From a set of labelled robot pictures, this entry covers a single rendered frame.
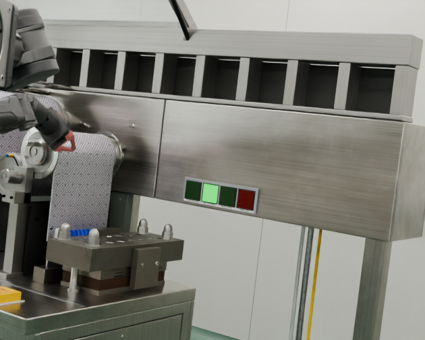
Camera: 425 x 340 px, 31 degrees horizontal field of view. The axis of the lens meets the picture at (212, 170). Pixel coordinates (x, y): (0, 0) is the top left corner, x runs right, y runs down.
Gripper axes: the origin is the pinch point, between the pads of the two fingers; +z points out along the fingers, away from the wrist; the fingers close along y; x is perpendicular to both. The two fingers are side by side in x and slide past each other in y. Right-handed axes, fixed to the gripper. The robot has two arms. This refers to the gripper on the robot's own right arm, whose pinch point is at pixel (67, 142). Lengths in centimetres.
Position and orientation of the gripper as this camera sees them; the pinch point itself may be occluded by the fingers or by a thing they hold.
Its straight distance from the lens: 206.7
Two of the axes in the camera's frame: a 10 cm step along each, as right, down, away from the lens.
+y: 5.4, 6.4, -5.5
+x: 7.7, -6.4, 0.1
